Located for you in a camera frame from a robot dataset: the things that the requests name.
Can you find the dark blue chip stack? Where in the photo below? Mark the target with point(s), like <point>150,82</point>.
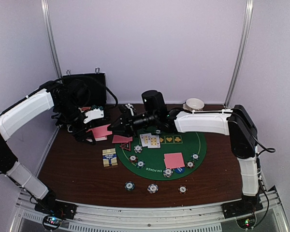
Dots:
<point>129,186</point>

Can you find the face up playing card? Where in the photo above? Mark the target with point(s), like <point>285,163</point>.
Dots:
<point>144,139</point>

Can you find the blue round blind button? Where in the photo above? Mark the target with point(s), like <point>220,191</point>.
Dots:
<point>179,170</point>

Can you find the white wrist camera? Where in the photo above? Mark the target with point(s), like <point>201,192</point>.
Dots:
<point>131,108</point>
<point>94,114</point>

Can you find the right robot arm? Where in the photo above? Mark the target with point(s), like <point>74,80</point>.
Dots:
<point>235,123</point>

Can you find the teal chip stack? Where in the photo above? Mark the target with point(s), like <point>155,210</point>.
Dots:
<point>96,107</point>

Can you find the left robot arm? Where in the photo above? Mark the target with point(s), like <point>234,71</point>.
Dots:
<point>64,97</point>

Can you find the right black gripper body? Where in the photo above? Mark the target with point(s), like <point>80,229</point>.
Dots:
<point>142,121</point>

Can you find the brown red chip stack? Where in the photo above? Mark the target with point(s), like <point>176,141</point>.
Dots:
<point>182,189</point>

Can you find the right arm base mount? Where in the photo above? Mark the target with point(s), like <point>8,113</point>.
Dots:
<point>240,208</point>

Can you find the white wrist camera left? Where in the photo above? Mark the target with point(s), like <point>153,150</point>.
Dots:
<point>94,114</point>

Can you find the pink backed card deck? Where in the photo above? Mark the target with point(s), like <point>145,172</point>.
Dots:
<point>100,133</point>

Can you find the blue chip stack mat bottom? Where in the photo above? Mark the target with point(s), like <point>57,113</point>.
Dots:
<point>168,172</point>

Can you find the red black triangular button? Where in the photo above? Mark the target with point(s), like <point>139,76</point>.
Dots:
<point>126,146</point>

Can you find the gold card deck box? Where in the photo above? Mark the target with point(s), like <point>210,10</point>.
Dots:
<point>109,157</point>

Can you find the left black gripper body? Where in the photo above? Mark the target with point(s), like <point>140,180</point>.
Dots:
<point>78,135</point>

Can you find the black chip carrying case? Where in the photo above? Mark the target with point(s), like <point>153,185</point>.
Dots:
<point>87,82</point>

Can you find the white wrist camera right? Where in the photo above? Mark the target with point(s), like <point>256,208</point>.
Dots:
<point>131,108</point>

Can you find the round green poker mat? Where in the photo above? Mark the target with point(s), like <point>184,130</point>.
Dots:
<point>175,151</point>

